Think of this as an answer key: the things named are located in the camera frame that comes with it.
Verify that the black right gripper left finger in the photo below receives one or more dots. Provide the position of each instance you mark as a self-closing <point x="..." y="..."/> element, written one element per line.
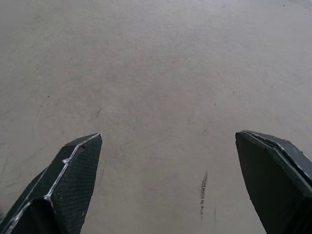
<point x="68" y="185"/>

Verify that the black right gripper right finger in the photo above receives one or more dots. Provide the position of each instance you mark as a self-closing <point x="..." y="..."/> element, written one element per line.
<point x="273" y="185"/>

